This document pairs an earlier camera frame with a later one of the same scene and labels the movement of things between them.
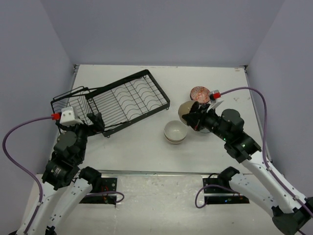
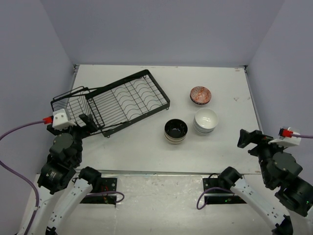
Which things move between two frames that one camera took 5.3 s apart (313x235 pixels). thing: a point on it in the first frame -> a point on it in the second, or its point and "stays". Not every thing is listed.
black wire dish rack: (119, 103) stays
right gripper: (195, 120) -> (256, 136)
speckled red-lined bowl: (201, 94) stays
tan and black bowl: (184, 109) -> (176, 129)
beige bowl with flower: (175, 142) stays
